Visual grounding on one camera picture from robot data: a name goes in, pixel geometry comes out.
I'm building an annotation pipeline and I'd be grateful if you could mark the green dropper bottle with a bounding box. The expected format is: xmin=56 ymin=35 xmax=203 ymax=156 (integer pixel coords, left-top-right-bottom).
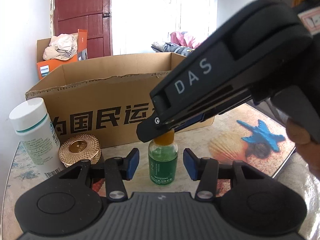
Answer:
xmin=148 ymin=130 xmax=178 ymax=186

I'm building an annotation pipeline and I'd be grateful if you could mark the person's right hand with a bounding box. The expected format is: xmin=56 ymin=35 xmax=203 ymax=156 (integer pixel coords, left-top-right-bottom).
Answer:
xmin=286 ymin=118 xmax=320 ymax=179

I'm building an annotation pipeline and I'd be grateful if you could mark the gold lid brown jar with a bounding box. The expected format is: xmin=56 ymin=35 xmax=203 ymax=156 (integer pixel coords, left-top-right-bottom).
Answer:
xmin=59 ymin=134 xmax=103 ymax=167

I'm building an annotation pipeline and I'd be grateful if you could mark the large brown cardboard box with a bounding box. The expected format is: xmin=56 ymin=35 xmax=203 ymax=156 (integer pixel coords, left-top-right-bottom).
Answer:
xmin=24 ymin=52 xmax=216 ymax=149

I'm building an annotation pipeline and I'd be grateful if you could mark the beach print table mat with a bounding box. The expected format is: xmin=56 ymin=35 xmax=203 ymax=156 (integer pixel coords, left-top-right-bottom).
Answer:
xmin=2 ymin=104 xmax=294 ymax=239

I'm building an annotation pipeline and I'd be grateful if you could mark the grey blanket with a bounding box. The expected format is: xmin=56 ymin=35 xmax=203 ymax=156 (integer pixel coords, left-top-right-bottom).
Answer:
xmin=151 ymin=42 xmax=195 ymax=57

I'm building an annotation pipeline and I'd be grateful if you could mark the pink floral quilt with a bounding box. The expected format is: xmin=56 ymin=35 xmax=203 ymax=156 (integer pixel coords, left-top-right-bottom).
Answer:
xmin=170 ymin=31 xmax=202 ymax=49

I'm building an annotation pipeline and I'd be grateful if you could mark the white pill bottle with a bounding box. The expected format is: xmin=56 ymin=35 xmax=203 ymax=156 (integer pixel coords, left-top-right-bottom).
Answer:
xmin=9 ymin=98 xmax=65 ymax=179

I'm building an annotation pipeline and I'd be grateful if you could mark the beige cap in box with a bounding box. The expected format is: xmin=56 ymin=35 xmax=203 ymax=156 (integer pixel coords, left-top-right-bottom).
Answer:
xmin=43 ymin=34 xmax=78 ymax=61

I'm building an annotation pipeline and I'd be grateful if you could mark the orange Philips cardboard box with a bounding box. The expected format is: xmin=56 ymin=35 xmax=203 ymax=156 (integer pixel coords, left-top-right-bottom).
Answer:
xmin=36 ymin=29 xmax=88 ymax=79

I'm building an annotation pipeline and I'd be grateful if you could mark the dark red wooden door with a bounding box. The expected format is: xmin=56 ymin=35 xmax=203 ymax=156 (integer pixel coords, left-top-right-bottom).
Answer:
xmin=53 ymin=0 xmax=113 ymax=59

